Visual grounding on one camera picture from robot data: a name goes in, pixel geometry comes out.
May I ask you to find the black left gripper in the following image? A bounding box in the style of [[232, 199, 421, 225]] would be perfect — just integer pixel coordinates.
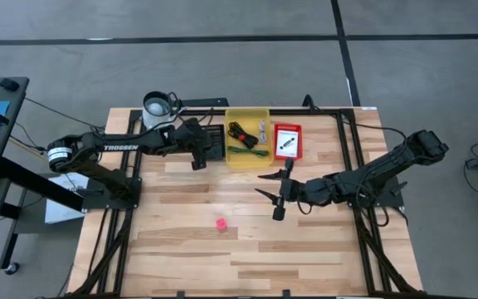
[[174, 117, 216, 172]]

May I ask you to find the thin black floor cable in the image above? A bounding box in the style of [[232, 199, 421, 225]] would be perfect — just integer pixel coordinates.
[[22, 96, 108, 130]]

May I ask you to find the yellow translucent plastic bin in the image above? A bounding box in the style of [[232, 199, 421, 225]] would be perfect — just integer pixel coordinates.
[[224, 107, 273, 170]]

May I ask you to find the white paper sheet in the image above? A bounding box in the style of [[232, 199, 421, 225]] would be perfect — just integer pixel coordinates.
[[44, 173, 91, 226]]

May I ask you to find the thick black cable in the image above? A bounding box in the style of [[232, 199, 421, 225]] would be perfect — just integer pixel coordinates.
[[227, 120, 249, 139]]

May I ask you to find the white cable product box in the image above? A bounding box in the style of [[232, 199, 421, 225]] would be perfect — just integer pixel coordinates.
[[276, 129, 300, 159]]

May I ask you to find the black aluminium table frame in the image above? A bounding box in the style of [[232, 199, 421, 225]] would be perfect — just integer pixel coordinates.
[[67, 96, 426, 299]]

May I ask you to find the black flat base plate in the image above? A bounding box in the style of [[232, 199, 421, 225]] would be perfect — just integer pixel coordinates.
[[180, 97, 230, 109]]

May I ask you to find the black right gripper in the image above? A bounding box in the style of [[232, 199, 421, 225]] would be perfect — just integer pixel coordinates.
[[254, 158, 332, 223]]

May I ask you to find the black caster wheel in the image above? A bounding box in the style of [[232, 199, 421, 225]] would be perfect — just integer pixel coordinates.
[[3, 261, 22, 277]]

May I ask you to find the black cable with red strap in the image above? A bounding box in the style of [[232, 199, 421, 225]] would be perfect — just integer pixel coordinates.
[[227, 120, 261, 150]]

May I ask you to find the white usb cable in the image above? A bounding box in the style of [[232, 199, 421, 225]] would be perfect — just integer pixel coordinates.
[[258, 119, 269, 145]]

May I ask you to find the black computer mouse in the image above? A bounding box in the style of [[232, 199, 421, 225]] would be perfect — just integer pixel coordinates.
[[0, 77, 22, 93]]

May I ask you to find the white tilted bin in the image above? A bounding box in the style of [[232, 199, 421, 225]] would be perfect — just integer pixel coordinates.
[[141, 91, 175, 131]]

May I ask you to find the green black braided cable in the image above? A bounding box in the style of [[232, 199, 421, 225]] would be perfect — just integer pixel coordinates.
[[227, 145, 271, 159]]

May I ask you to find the red slotted plastic basket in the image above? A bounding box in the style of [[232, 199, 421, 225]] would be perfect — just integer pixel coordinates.
[[272, 122, 304, 162]]

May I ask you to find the black slotted plastic basket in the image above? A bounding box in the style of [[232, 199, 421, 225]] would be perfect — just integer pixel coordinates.
[[203, 123, 227, 163]]

